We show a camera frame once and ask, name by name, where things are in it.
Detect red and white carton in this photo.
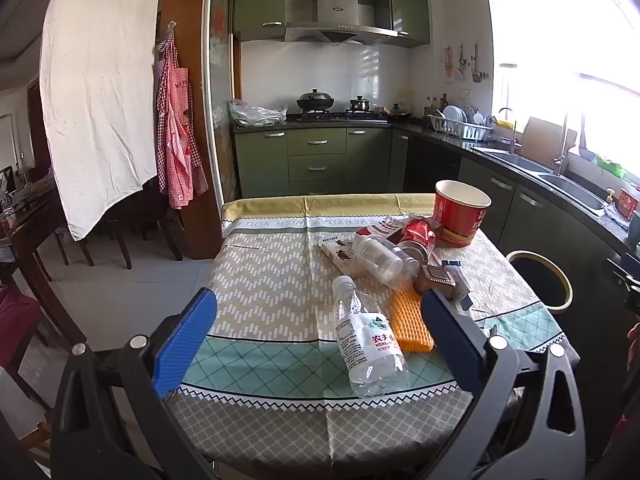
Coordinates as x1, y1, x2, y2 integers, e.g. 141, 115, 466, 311
355, 217, 416, 246

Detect clear plastic bag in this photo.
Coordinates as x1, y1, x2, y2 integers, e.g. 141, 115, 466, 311
229, 99, 289, 127

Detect black wok with lid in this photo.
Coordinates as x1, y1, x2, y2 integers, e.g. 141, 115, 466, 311
296, 88, 336, 112

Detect steel range hood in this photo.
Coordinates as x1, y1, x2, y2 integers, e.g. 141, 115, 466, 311
285, 0, 398, 46

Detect green plastic item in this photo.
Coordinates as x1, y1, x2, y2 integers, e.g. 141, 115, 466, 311
597, 155, 626, 178

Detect brown patterned packet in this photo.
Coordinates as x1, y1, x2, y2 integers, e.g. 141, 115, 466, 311
415, 259, 473, 311

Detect clear water bottle white label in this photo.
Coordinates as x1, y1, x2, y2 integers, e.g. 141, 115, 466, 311
331, 275, 408, 400

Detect red paper bowl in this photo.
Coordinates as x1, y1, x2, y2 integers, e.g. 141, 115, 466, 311
432, 180, 492, 248

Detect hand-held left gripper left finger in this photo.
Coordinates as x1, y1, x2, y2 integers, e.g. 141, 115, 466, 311
50, 287, 221, 480

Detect dark red cloth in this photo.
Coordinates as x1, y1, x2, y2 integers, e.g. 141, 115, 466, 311
0, 285, 43, 361

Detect gas stove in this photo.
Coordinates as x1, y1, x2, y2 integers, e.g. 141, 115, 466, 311
295, 110, 388, 123

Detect dark wooden dining table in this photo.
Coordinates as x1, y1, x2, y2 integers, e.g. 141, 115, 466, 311
0, 180, 86, 346

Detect white pill bottle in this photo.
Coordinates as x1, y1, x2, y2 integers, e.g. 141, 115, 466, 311
351, 236, 421, 291

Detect green base cabinets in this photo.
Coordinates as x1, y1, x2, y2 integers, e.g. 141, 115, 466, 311
234, 126, 640, 361

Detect tall steel faucet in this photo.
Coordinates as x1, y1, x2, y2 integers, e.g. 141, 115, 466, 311
552, 112, 586, 176

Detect hanging kitchen utensils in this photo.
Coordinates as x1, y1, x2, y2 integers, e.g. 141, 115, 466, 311
442, 44, 488, 83

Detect wooden cutting board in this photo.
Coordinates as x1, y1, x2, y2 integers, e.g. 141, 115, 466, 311
520, 116, 578, 153

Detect small cartoon print box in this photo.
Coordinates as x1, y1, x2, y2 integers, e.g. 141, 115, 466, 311
319, 237, 358, 273

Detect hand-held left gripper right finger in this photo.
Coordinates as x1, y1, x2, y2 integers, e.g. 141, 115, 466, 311
420, 287, 588, 480

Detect curved steel faucet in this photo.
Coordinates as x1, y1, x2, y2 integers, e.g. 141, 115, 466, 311
497, 107, 521, 156

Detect red checkered apron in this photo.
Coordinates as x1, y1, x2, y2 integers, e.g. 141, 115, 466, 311
154, 22, 208, 211

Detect red packet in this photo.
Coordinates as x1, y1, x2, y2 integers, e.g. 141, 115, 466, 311
619, 187, 640, 221

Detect black bin with yellow rim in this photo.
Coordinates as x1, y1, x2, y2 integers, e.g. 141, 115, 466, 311
505, 250, 573, 316

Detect dark wooden chair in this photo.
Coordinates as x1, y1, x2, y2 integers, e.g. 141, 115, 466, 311
102, 180, 183, 271

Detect red drink can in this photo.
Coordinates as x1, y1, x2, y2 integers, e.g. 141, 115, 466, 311
399, 219, 441, 263

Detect orange sponge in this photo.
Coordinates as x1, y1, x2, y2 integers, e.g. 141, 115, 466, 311
390, 287, 436, 352

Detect steel double sink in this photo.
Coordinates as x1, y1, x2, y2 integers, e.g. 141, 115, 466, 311
472, 145, 608, 211

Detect white hanging sheet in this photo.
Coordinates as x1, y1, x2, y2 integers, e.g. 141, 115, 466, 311
40, 0, 168, 242

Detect white dish rack with dishes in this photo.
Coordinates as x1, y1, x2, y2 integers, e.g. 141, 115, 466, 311
427, 105, 496, 142

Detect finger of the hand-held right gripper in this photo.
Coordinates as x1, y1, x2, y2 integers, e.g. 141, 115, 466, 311
606, 256, 640, 313

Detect green upper cabinets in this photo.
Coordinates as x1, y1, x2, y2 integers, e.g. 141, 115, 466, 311
234, 0, 432, 48

